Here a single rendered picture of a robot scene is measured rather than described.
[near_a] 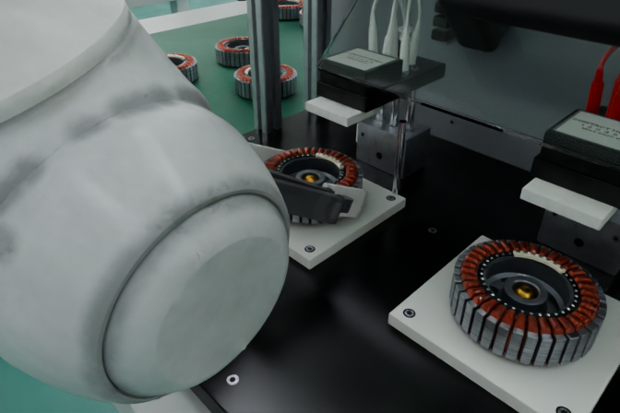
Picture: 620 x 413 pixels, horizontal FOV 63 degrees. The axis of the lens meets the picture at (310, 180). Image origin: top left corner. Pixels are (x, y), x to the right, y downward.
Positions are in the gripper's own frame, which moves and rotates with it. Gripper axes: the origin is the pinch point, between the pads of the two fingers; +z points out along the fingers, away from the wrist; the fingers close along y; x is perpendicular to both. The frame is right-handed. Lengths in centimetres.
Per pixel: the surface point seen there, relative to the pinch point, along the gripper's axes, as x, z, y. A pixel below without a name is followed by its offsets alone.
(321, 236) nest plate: -4.0, -2.4, 5.8
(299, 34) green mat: 21, 48, -57
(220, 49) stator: 11, 23, -51
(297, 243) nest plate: -5.2, -4.6, 4.9
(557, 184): 8.9, 0.0, 23.1
